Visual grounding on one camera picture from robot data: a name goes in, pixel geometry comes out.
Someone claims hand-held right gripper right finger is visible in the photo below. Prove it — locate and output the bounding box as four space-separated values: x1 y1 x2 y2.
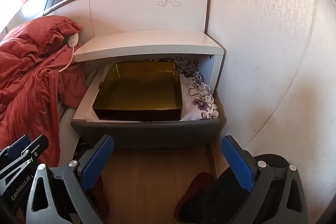
222 135 309 224

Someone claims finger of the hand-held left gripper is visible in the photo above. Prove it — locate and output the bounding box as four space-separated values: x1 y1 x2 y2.
0 135 31 161
16 135 49 170

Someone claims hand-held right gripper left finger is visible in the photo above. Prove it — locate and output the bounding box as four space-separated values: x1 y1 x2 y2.
26 135 114 224

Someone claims gold tin box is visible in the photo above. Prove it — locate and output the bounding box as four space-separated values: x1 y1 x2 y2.
92 61 184 122

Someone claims person's red shoe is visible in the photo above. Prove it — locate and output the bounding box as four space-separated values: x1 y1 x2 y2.
175 172 216 223

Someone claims red blanket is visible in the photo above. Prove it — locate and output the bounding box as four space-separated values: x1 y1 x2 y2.
0 38 87 174

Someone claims red pillow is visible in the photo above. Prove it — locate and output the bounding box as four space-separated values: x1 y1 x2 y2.
4 15 83 56

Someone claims white bed frame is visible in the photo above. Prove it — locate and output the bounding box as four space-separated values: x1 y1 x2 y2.
56 67 91 165

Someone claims white cable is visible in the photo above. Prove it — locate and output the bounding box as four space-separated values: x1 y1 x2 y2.
58 46 76 74

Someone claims white corded controller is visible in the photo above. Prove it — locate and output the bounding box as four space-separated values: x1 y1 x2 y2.
66 30 80 48

